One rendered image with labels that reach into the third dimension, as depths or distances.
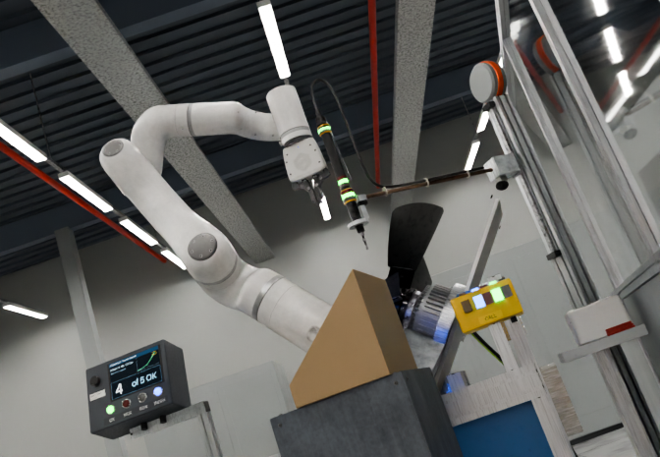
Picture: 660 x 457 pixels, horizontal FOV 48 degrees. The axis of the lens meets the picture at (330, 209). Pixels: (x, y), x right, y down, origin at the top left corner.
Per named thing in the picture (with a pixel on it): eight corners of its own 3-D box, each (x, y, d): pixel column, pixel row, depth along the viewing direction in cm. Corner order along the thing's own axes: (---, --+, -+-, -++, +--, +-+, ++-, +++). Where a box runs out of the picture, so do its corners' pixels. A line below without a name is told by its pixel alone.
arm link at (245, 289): (251, 312, 167) (173, 262, 175) (268, 338, 183) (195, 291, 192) (282, 269, 171) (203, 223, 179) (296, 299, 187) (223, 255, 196)
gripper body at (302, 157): (275, 144, 194) (288, 183, 191) (310, 129, 192) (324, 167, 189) (284, 152, 201) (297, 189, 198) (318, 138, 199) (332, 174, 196)
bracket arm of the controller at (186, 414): (210, 411, 205) (207, 400, 206) (206, 412, 202) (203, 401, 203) (137, 438, 209) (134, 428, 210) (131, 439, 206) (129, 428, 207)
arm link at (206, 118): (204, 148, 212) (308, 143, 208) (186, 129, 197) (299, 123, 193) (205, 119, 214) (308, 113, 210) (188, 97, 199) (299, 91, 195)
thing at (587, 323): (628, 329, 238) (613, 297, 241) (633, 326, 223) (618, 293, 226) (577, 347, 241) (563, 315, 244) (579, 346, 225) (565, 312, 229)
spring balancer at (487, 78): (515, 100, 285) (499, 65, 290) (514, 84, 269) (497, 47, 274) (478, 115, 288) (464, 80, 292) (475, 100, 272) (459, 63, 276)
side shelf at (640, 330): (632, 337, 239) (629, 328, 240) (648, 333, 205) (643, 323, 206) (561, 363, 243) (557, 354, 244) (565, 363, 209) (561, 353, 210)
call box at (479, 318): (526, 318, 191) (510, 280, 194) (525, 316, 181) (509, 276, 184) (467, 340, 194) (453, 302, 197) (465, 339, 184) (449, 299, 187)
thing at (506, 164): (514, 179, 271) (505, 158, 274) (523, 171, 265) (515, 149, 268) (491, 184, 267) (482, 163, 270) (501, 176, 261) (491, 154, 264)
